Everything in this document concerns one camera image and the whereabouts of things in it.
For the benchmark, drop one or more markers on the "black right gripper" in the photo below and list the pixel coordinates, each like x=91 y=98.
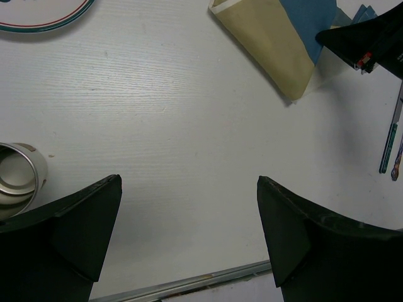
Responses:
x=370 y=43

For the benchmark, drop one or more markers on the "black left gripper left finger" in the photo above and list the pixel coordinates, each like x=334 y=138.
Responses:
x=56 y=252

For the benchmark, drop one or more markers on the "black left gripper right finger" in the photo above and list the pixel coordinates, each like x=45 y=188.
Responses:
x=319 y=255

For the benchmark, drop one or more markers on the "blue tan white placemat cloth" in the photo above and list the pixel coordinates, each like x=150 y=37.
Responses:
x=280 y=36

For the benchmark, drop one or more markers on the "white brown metal cup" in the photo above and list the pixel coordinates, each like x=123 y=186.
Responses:
x=23 y=174

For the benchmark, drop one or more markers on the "pink iridescent fork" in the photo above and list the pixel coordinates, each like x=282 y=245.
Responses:
x=395 y=170

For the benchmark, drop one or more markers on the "white plate with red print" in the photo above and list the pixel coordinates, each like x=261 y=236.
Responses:
x=20 y=16

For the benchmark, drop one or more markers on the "aluminium table frame rail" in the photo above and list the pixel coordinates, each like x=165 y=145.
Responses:
x=193 y=284

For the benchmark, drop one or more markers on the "teal handled knife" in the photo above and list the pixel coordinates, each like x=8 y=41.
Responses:
x=391 y=134

